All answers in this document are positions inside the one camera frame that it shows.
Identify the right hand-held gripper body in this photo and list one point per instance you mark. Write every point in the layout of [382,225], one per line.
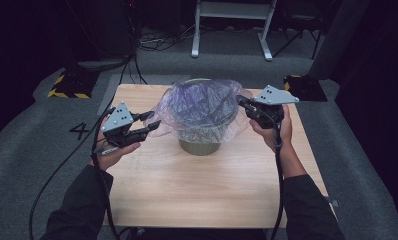
[270,110]

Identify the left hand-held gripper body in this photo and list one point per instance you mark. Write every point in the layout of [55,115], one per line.
[118,123]

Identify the purple plastic bag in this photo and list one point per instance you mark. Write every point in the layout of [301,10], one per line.
[200,106]

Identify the green plastic bucket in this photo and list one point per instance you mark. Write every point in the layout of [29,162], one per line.
[198,148]

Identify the person's right hand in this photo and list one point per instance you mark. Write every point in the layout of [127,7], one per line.
[280,136]

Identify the person's left hand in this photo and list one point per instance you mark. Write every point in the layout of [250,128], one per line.
[108,158]

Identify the black yellow striped base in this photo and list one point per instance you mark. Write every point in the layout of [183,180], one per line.
[307,88]
[73,85]

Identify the black tripod legs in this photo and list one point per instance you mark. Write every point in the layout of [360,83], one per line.
[317,43]

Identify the white metal stand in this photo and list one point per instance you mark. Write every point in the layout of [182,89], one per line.
[233,10]

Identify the grey post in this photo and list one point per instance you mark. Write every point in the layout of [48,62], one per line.
[337,36]

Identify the grey table bracket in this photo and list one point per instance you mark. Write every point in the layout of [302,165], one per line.
[333,202]

